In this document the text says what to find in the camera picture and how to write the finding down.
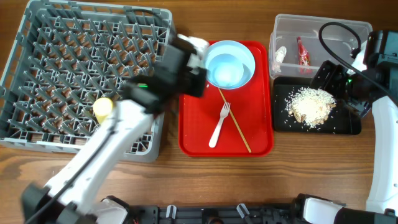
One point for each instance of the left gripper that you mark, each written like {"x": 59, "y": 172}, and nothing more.
{"x": 198, "y": 81}

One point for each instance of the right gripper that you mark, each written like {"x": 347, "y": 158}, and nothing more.
{"x": 337, "y": 73}

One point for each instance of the food scraps and rice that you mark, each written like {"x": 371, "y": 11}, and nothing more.
{"x": 311, "y": 107}

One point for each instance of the light blue small bowl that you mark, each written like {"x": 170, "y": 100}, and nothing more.
{"x": 225, "y": 71}

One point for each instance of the yellow cup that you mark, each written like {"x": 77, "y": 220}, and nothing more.
{"x": 102, "y": 108}

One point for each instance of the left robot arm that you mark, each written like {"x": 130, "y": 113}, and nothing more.
{"x": 69, "y": 196}

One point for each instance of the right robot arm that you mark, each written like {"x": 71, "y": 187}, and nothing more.
{"x": 375, "y": 87}

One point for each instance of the black waste tray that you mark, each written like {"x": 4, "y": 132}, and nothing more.
{"x": 340, "y": 121}

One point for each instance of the grey dishwasher rack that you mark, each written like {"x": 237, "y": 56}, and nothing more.
{"x": 68, "y": 54}

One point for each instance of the wooden chopstick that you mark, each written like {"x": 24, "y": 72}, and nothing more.
{"x": 235, "y": 122}

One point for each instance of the red wrapper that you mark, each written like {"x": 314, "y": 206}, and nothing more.
{"x": 303, "y": 57}

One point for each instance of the light blue plate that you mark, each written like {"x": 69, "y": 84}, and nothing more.
{"x": 231, "y": 47}

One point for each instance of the red plastic tray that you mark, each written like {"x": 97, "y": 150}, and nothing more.
{"x": 251, "y": 106}

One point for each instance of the white plastic fork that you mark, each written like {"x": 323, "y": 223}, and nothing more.
{"x": 223, "y": 114}

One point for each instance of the clear plastic bin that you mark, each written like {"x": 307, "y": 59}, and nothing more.
{"x": 288, "y": 27}

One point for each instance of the crumpled white wrapper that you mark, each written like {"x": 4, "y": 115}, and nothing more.
{"x": 279, "y": 58}

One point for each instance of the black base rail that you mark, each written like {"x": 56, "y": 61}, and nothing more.
{"x": 265, "y": 214}

